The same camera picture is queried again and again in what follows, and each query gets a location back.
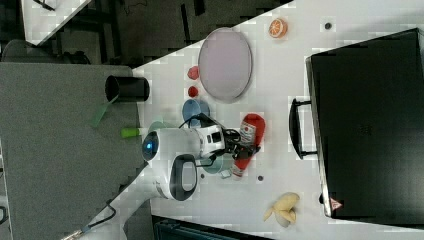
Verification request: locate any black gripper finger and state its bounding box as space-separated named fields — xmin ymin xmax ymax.
xmin=238 ymin=146 xmax=261 ymax=159

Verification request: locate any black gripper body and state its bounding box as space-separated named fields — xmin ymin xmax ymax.
xmin=223 ymin=129 xmax=242 ymax=157

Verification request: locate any red plush ketchup bottle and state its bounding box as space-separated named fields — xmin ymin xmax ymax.
xmin=231 ymin=113 xmax=266 ymax=180

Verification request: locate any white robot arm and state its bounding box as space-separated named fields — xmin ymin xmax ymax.
xmin=76 ymin=125 xmax=260 ymax=240

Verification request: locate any grey round plate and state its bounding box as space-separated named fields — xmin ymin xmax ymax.
xmin=198 ymin=28 xmax=253 ymax=103

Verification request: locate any teal cup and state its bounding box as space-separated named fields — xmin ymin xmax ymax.
xmin=200 ymin=154 xmax=233 ymax=174

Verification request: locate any blue bowl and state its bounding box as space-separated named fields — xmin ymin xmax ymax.
xmin=182 ymin=99 xmax=210 ymax=127

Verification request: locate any red plush strawberry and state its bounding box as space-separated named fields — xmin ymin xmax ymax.
xmin=188 ymin=86 xmax=199 ymax=98

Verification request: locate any peeled banana toy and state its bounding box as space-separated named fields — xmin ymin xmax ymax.
xmin=263 ymin=192 xmax=300 ymax=228

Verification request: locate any pink plush strawberry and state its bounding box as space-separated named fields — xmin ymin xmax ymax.
xmin=187 ymin=66 xmax=199 ymax=80

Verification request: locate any green marker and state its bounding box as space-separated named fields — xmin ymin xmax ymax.
xmin=120 ymin=128 xmax=147 ymax=138

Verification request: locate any orange slice toy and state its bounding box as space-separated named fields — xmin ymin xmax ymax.
xmin=268 ymin=18 xmax=288 ymax=38

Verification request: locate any black cylindrical cup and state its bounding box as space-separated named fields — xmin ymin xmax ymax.
xmin=105 ymin=75 xmax=150 ymax=102

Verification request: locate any black toaster oven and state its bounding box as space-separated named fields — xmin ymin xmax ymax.
xmin=305 ymin=28 xmax=424 ymax=229

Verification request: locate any grey fabric panel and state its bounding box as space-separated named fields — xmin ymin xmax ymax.
xmin=0 ymin=63 xmax=142 ymax=240

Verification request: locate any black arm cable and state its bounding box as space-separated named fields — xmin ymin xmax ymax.
xmin=61 ymin=199 xmax=118 ymax=240

